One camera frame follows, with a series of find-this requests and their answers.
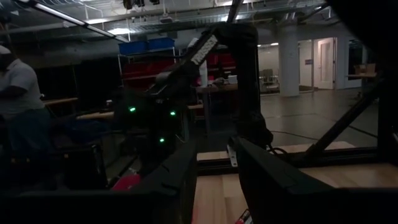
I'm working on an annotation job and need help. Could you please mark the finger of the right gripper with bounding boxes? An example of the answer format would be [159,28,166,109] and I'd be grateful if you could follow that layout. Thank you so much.
[62,144,108,191]

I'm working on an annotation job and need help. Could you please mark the cardboard box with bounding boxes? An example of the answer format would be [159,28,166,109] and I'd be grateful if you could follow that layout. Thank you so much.
[354,63,377,75]

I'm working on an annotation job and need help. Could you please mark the black aluminium table frame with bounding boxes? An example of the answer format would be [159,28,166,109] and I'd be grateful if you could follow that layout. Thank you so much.
[195,77,398,177]

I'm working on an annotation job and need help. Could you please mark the white pillar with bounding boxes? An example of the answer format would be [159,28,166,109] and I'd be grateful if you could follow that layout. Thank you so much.
[277,26,301,97]

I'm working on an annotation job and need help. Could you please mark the silver metal bracket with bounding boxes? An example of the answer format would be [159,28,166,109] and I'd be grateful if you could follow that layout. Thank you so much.
[226,144,239,168]

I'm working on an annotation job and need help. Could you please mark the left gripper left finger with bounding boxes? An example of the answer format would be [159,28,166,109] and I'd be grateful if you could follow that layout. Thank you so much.
[0,141,198,224]

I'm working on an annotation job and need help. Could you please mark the blue storage bin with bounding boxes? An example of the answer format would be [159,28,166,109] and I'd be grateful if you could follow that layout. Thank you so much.
[147,37,176,52]
[119,40,149,56]

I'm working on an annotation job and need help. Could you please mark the long ceiling light strip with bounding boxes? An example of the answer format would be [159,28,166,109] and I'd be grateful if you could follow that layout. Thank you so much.
[32,2,130,43]

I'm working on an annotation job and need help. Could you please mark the white door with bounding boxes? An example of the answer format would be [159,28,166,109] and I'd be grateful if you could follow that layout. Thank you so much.
[313,37,337,90]

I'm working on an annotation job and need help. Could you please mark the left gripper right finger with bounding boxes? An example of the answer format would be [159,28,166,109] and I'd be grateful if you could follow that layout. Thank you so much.
[231,136,398,224]

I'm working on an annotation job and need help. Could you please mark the silver red battery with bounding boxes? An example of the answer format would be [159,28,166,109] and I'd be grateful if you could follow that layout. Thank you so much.
[234,208,253,224]

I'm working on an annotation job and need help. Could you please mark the wooden work table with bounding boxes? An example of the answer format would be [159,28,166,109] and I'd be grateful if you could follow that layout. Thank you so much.
[195,83,239,94]

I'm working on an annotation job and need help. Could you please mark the person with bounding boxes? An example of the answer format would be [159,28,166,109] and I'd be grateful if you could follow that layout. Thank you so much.
[0,43,52,187]

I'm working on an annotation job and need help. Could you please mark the red storage bin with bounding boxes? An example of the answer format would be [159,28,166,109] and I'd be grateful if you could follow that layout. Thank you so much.
[206,52,236,67]
[123,60,175,88]

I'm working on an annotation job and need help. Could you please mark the red plastic bin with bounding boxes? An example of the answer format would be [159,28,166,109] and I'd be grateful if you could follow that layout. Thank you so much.
[111,173,143,192]

